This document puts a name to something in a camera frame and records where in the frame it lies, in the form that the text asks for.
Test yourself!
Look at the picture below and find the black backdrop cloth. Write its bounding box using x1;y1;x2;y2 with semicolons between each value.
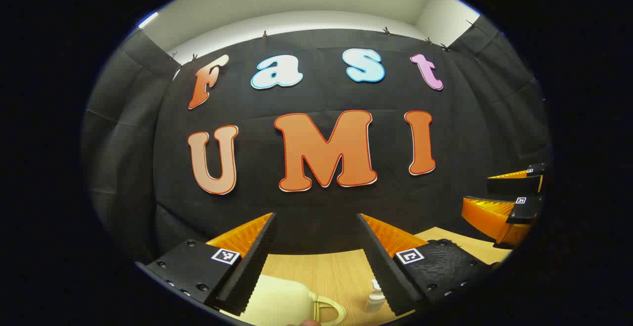
82;17;552;267

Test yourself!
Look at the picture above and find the white pump bottle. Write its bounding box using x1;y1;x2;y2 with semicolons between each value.
364;279;386;313

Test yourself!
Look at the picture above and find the pale yellow suitcase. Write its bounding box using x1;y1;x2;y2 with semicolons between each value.
223;274;347;326

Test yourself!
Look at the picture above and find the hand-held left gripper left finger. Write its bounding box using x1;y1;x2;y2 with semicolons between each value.
135;212;277;317

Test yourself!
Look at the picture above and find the white ceiling light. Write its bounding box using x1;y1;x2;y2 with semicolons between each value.
137;11;160;30

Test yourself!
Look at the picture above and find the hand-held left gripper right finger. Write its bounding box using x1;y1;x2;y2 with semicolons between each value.
356;212;501;317

